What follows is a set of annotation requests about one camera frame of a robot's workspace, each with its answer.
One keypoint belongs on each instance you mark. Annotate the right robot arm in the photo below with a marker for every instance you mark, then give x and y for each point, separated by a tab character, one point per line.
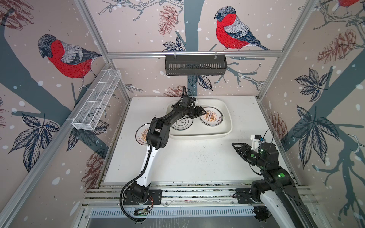
276	190

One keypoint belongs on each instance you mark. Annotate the white clover plate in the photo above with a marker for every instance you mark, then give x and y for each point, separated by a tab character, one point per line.
182	124

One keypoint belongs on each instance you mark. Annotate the white plastic bin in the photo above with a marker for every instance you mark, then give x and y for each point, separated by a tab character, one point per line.
201	131

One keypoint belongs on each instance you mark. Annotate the black hanging wire basket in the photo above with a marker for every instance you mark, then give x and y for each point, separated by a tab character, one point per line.
195	65

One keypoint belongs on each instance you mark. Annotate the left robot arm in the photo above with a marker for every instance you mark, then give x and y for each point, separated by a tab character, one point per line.
157	138

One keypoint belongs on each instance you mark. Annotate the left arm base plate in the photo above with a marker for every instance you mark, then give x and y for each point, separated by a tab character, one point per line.
154	198

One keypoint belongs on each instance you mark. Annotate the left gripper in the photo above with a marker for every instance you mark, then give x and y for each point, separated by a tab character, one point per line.
196	112

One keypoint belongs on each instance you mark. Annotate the horizontal aluminium rail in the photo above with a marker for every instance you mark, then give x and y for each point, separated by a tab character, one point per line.
146	55

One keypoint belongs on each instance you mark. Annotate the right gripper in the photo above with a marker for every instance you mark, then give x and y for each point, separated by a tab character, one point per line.
244	146

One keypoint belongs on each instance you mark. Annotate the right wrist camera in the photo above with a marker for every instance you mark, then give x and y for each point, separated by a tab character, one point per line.
256	139

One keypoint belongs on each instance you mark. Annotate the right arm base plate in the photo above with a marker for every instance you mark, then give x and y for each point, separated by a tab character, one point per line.
244	196

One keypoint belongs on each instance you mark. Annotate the orange sunburst plate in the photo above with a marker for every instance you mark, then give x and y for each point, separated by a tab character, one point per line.
213	116
141	134

